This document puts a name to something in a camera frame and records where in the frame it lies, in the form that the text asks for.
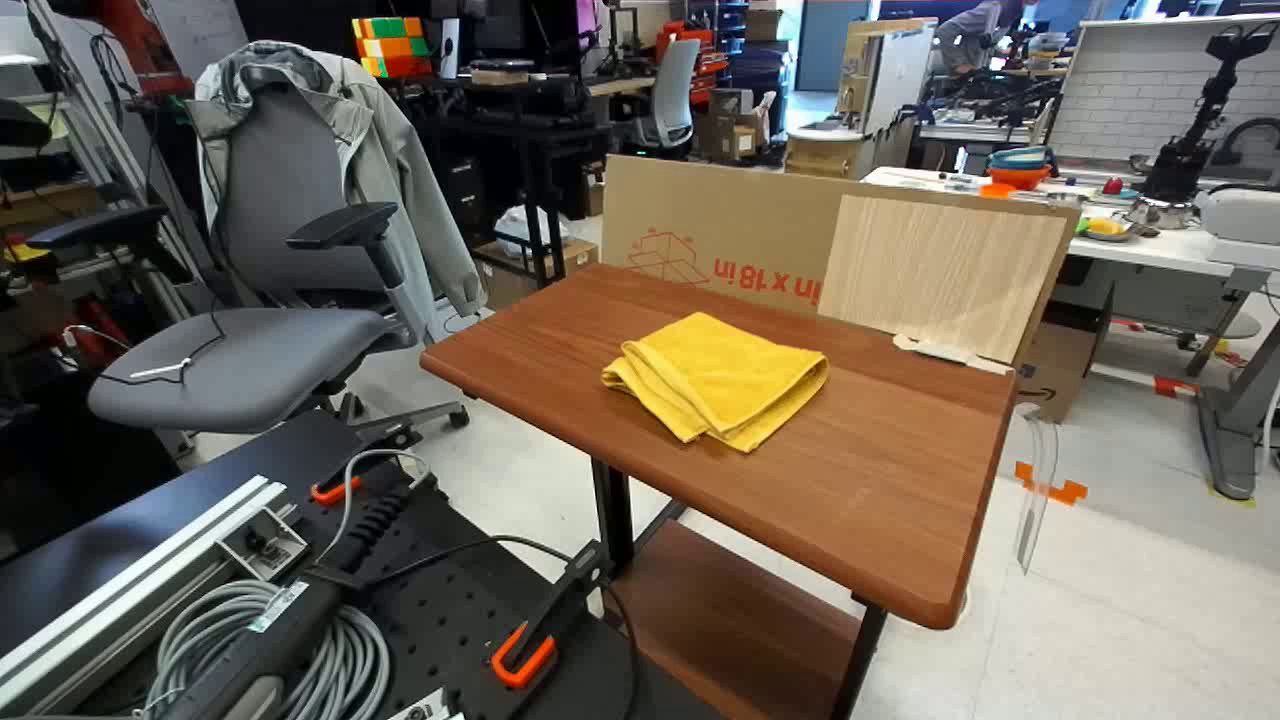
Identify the black background robot arm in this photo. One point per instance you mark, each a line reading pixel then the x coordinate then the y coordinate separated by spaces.
pixel 1180 162

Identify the yellow towel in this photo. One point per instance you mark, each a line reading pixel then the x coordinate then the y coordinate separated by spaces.
pixel 708 376

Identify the wooden lower shelf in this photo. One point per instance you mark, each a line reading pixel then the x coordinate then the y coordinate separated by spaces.
pixel 733 633

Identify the black table leg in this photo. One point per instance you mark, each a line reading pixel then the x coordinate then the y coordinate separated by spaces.
pixel 615 515

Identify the grey jacket on chair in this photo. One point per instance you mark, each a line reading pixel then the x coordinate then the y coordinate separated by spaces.
pixel 378 157

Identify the white background office chair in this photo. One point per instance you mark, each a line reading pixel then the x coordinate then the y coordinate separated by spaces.
pixel 668 117

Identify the colourful block cube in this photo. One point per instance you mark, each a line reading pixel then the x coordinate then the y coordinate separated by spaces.
pixel 395 46

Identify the aluminium extrusion rail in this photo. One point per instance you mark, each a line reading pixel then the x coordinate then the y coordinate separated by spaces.
pixel 101 633

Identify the clear acrylic stand orange clips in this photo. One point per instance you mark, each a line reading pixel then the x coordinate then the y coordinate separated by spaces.
pixel 1041 490

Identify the orange blue bowl stack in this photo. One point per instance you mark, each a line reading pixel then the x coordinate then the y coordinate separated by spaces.
pixel 1019 167

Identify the light wooden board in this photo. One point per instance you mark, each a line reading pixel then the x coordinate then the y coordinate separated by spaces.
pixel 955 277

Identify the orange black clamp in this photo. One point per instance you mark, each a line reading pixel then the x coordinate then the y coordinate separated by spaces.
pixel 531 650

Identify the white background desk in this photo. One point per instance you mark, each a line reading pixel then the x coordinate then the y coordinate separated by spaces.
pixel 1162 267

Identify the white pegboard panel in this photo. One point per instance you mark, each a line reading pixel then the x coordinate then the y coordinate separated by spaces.
pixel 1135 87

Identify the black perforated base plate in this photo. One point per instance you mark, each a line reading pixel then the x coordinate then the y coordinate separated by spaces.
pixel 396 622

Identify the grey office chair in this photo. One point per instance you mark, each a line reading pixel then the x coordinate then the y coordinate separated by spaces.
pixel 329 280

